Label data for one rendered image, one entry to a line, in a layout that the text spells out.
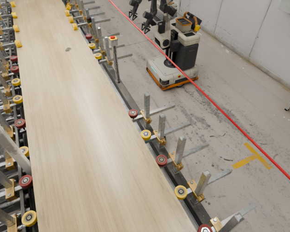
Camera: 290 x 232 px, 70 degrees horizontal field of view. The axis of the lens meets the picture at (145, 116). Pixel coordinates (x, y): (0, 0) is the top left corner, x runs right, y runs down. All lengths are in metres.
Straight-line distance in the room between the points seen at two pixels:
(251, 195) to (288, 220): 0.37
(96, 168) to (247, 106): 2.52
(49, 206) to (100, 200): 0.30
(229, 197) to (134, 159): 1.31
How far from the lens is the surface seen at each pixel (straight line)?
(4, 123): 2.00
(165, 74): 3.21
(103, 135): 1.63
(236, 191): 2.54
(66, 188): 1.48
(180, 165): 1.53
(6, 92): 2.46
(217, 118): 3.07
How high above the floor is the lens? 2.18
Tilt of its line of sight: 48 degrees down
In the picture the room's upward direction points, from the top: 1 degrees counter-clockwise
